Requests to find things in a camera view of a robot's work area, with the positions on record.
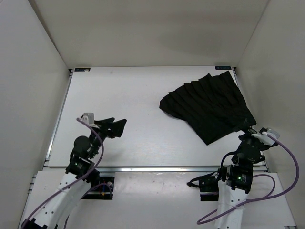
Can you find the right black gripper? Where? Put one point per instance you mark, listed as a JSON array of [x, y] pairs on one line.
[[261, 146]]

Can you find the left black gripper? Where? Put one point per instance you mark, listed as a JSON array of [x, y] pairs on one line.
[[117, 127]]

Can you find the black pleated skirt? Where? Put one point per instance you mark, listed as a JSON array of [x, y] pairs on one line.
[[213, 106]]

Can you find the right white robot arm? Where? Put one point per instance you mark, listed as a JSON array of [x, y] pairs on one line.
[[230, 215]]

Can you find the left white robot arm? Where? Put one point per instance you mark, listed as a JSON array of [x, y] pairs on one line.
[[81, 175]]

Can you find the left blue table label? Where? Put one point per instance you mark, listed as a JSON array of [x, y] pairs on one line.
[[82, 69]]

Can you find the blue table label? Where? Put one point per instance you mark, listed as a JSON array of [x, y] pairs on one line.
[[82, 69], [223, 68]]

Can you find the right blue table label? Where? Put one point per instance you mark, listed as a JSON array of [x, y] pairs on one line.
[[223, 68]]

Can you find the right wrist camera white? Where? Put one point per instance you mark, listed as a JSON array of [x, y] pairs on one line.
[[266, 135]]

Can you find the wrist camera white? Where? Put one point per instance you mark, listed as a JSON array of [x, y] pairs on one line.
[[266, 135], [88, 118]]

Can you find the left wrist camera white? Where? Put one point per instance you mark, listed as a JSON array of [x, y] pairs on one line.
[[88, 118]]

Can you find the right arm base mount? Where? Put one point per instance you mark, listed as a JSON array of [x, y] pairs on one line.
[[207, 184]]

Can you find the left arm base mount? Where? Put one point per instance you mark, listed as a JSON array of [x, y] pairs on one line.
[[102, 188]]

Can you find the aluminium table edge rail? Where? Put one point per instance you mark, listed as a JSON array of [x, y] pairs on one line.
[[157, 169]]

